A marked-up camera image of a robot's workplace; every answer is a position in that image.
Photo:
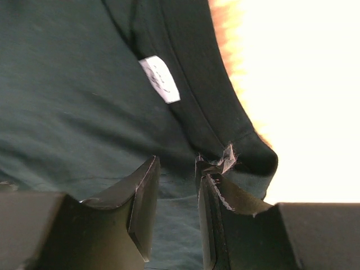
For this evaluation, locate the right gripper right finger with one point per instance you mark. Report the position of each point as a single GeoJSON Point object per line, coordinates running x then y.
{"type": "Point", "coordinates": [240, 231]}

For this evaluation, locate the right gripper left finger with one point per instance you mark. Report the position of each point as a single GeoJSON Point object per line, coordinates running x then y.
{"type": "Point", "coordinates": [52, 230]}

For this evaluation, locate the black t shirt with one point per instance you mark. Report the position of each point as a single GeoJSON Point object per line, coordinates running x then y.
{"type": "Point", "coordinates": [91, 89]}

